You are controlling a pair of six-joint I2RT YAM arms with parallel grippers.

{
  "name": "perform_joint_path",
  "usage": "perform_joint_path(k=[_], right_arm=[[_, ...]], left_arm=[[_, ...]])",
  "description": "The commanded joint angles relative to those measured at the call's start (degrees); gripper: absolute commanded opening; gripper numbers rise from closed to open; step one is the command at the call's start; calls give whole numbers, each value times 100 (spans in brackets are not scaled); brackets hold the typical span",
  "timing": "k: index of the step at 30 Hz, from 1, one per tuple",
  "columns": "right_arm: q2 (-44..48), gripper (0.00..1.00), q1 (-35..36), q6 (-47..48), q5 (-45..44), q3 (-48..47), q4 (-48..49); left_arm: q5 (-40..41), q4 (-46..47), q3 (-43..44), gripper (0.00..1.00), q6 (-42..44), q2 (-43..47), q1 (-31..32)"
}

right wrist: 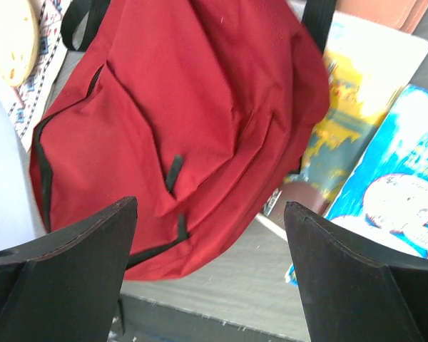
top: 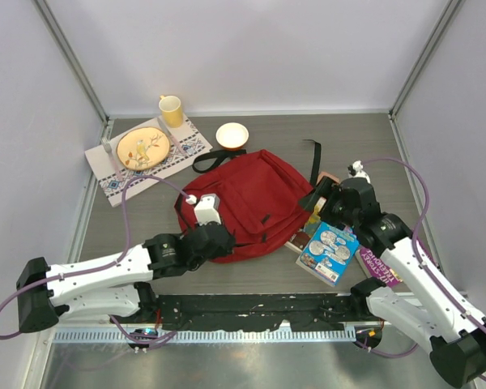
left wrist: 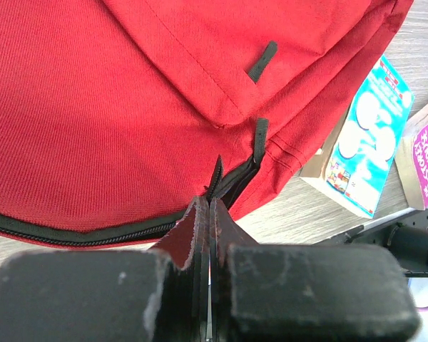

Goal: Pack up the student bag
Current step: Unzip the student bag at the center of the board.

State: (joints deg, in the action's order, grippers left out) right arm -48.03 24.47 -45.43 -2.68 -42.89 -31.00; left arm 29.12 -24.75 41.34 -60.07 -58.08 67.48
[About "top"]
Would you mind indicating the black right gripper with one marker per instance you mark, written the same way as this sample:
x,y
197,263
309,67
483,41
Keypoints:
x,y
326,189

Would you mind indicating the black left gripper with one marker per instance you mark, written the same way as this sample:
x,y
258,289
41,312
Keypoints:
x,y
226,250

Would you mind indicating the yellow teal paperback book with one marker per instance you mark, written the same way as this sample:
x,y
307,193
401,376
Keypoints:
x,y
300,239

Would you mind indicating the red student backpack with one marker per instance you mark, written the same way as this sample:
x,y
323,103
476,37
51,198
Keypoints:
x,y
260,197

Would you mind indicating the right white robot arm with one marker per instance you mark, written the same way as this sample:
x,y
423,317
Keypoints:
x,y
445,324

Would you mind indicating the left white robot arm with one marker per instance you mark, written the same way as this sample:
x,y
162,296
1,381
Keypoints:
x,y
45,291

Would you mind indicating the blue comic paperback book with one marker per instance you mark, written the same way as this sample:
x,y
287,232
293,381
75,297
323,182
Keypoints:
x,y
328,253

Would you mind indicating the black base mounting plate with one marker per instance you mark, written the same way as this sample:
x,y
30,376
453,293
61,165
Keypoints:
x,y
251,312

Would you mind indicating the purple treehouse paperback book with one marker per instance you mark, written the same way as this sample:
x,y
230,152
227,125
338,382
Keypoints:
x,y
378,269

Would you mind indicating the orange white bowl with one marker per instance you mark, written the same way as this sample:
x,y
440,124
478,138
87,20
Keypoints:
x,y
232,136

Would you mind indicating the yellow bird plate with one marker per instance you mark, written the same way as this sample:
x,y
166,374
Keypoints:
x,y
143,148

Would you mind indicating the yellow mug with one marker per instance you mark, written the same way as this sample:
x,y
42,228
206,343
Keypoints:
x,y
171,110

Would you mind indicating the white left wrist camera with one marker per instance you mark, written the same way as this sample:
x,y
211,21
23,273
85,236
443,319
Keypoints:
x,y
205,208

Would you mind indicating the aluminium front rail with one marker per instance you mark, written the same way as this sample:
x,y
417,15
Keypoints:
x,y
97,307

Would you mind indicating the pink handled knife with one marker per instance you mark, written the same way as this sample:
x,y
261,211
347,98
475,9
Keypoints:
x,y
175,142

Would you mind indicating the pink handled fork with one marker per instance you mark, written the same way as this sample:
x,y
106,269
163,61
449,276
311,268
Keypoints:
x,y
109,151

